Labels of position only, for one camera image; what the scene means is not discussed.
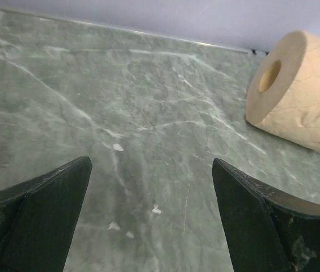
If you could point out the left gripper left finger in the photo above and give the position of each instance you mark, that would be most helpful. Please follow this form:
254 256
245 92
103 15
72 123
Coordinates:
38 218

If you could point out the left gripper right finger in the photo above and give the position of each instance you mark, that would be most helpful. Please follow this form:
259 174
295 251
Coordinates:
266 229

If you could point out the brown roll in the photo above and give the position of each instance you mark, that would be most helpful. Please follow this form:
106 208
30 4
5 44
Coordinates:
283 98

